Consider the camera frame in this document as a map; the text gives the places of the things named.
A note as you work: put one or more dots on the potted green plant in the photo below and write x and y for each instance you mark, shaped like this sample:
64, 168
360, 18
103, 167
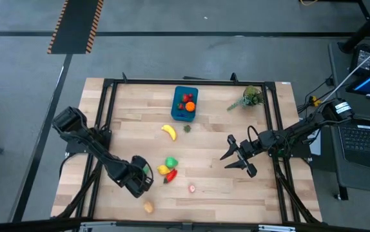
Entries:
252, 95

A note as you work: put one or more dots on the yellow lemon toy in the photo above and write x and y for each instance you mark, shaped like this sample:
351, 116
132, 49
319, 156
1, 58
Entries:
163, 169

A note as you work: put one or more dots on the yellow plug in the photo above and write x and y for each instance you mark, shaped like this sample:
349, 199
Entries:
315, 101

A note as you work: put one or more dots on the large red strawberry toy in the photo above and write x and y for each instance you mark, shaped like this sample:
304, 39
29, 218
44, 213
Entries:
185, 98

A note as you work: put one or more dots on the brown potato toy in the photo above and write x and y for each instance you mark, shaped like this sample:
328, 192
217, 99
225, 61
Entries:
148, 207

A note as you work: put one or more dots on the black laptop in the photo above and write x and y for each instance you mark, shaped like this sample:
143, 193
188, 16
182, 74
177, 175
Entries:
365, 141

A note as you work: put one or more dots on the red chili pepper toy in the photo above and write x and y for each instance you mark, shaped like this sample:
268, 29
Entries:
171, 175

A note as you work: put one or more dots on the teal plastic tupperware container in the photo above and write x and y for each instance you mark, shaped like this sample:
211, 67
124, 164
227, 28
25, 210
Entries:
194, 91

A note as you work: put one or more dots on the black stand leg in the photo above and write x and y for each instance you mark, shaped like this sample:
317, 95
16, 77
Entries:
365, 27

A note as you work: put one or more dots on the dark grey side table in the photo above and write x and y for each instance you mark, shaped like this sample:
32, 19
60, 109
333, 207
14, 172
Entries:
359, 180

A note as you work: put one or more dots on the small red ball fruit toy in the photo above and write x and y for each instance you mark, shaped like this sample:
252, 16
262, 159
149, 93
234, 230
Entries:
180, 106

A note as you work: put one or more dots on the green pear toy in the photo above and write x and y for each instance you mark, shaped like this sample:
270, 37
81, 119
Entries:
171, 162

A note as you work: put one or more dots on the green bell pepper toy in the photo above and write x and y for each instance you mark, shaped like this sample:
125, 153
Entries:
146, 169

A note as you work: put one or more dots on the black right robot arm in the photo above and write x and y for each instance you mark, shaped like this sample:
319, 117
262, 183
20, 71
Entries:
301, 129

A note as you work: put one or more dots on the orange pumpkin toy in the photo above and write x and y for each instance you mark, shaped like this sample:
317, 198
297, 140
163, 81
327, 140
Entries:
190, 106

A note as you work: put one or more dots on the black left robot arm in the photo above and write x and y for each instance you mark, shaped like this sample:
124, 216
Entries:
88, 141

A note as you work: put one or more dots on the black power adapter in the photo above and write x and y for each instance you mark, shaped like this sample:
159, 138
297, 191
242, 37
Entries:
362, 58

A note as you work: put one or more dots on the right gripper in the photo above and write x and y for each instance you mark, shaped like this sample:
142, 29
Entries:
246, 149

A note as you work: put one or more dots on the black hazard-striped floor mat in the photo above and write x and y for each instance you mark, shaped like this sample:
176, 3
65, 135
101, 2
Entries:
75, 25

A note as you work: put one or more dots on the black aluminium table frame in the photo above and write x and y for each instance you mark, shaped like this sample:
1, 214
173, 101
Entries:
188, 82

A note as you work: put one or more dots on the yellow banana toy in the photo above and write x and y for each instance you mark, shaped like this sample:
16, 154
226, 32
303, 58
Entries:
170, 131

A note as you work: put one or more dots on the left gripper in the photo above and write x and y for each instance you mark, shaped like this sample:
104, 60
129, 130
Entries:
136, 183

